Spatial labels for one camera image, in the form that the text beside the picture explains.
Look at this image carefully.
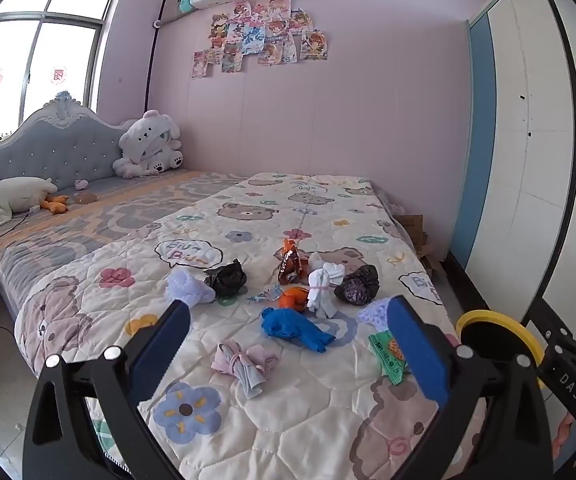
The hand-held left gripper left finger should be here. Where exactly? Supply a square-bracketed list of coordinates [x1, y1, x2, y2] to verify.
[22, 300, 191, 480]

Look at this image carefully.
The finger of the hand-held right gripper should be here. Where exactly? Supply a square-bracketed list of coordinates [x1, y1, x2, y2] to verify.
[538, 322, 576, 363]

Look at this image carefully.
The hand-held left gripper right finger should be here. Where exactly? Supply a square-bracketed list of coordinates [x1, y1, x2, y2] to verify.
[387, 295, 553, 480]

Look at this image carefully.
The green snack packet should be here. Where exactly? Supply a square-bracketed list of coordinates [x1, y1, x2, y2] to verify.
[368, 330, 411, 386]

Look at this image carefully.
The yellow rimmed trash bin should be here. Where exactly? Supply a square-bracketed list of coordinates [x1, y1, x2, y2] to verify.
[455, 310, 548, 392]

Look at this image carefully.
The lavender knit cloth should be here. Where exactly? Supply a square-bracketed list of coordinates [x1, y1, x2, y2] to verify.
[357, 297, 393, 333]

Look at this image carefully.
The pink cloth bundle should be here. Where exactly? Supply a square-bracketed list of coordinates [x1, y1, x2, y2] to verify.
[211, 340, 279, 400]

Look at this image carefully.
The plain black plastic bag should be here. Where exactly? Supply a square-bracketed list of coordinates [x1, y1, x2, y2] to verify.
[204, 259, 247, 297]

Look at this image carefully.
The black plastic bag purple print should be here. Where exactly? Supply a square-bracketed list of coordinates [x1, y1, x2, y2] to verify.
[334, 264, 380, 306]

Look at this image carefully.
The small blue grey wrapper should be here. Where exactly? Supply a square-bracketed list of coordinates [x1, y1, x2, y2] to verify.
[248, 284, 283, 303]

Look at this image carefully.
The white cloth bundle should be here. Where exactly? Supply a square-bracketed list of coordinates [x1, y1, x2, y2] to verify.
[307, 267, 339, 318]

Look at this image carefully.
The orange ball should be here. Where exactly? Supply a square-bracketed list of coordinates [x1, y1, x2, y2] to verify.
[279, 286, 311, 310]

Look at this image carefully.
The orange snack wrapper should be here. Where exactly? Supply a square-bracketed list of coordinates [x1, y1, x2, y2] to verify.
[276, 239, 303, 285]

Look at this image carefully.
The person's right hand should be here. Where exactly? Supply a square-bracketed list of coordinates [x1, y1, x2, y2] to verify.
[554, 409, 576, 462]

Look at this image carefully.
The open cardboard box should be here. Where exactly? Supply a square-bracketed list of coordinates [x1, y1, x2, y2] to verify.
[415, 240, 439, 273]

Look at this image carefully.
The closed cardboard box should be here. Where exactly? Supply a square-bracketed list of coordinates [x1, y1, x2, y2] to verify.
[399, 215, 425, 248]

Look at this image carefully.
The bear and flower printed quilt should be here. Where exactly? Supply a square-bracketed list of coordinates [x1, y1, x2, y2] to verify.
[15, 172, 488, 480]

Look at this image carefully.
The grey orange patterned bed sheet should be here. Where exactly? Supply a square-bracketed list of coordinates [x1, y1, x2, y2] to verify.
[0, 170, 249, 311]

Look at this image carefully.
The white and blue wardrobe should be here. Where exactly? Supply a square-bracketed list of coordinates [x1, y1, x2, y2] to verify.
[450, 0, 576, 361]

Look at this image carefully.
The white bear plush toy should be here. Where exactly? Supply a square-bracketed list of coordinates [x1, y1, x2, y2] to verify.
[113, 110, 186, 179]

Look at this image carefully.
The white goose plush toy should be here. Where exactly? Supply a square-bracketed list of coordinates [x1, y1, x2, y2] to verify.
[0, 176, 59, 228]

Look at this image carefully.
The grey tufted bed headboard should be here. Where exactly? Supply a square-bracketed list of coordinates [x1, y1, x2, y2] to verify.
[0, 92, 139, 226]

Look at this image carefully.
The window with grey frame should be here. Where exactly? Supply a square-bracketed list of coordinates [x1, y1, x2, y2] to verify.
[0, 0, 119, 136]

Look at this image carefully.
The cluster of wall posters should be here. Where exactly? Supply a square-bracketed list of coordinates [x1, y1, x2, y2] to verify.
[191, 0, 329, 79]

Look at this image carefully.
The white wall pipe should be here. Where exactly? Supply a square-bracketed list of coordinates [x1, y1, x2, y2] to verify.
[153, 12, 189, 29]

